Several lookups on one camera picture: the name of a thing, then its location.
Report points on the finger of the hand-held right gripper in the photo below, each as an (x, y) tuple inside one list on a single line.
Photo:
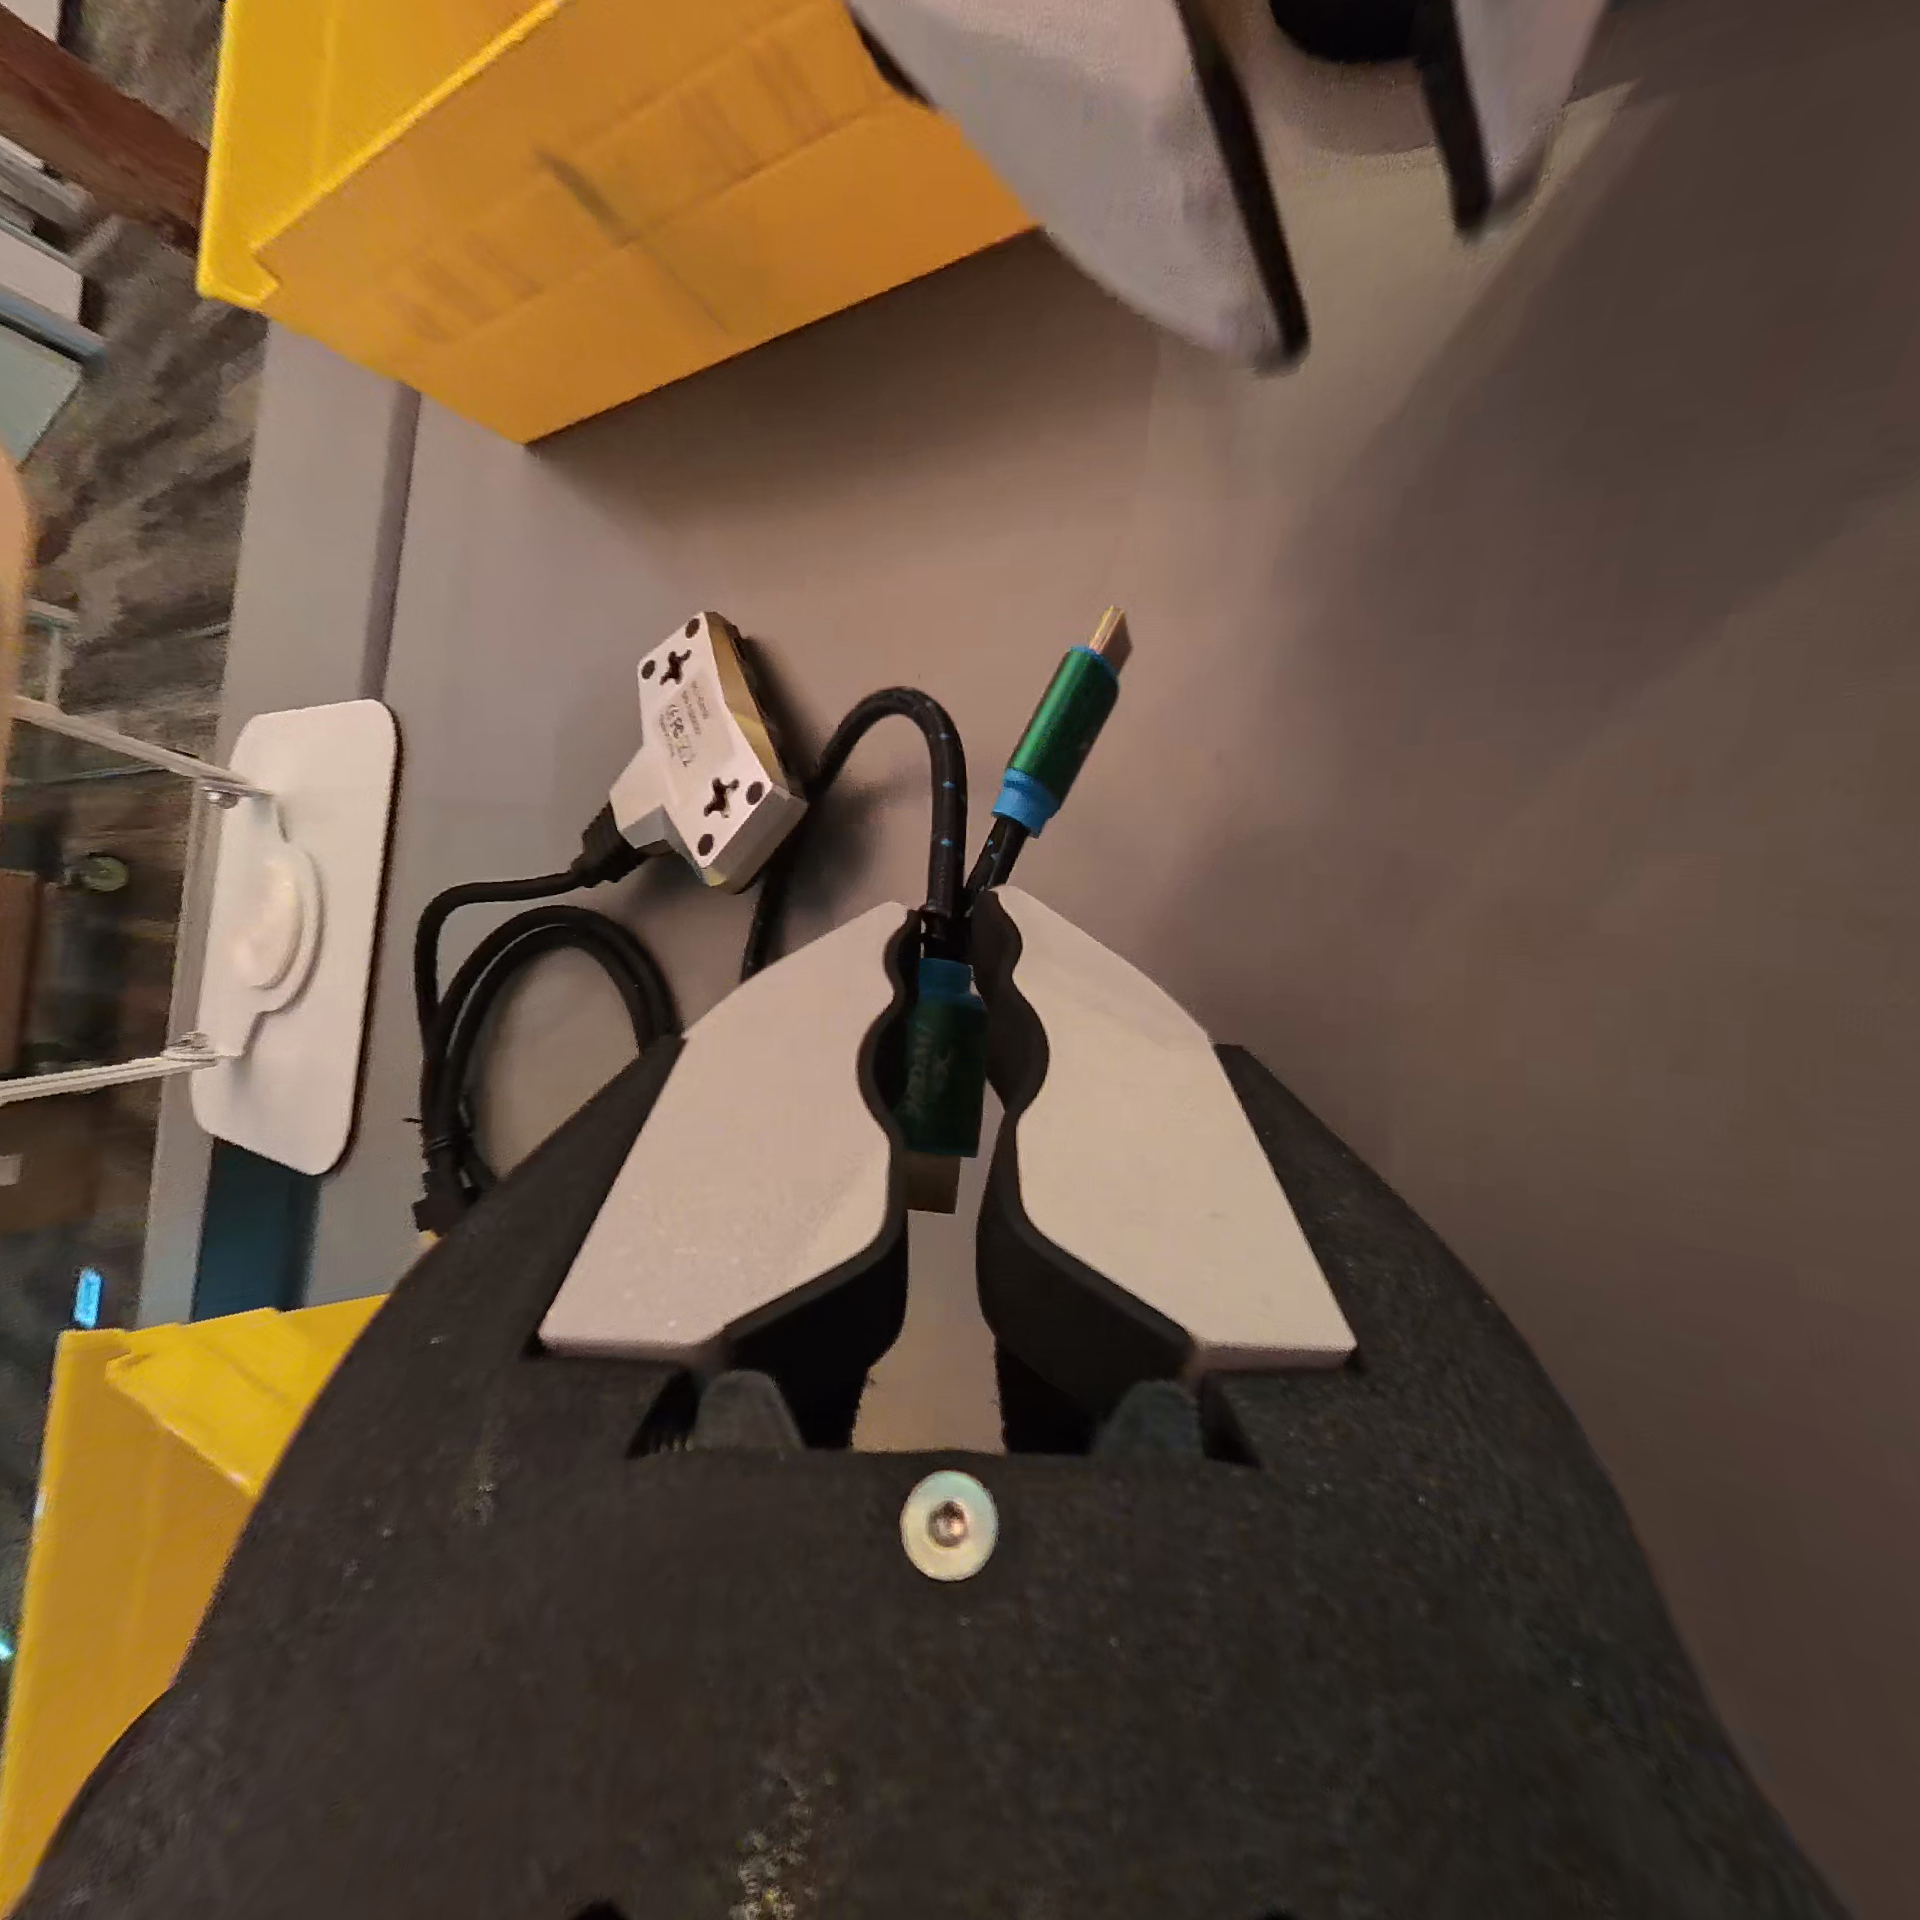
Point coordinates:
[(1098, 149), (1520, 90)]

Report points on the instruction sign stand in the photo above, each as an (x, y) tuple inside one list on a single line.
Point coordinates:
[(309, 842)]

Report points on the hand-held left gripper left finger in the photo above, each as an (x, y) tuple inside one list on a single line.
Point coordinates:
[(734, 1155)]

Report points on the silver adapter hub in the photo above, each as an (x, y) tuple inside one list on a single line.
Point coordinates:
[(700, 768)]

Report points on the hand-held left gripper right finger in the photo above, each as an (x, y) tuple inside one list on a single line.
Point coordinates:
[(1155, 1172)]

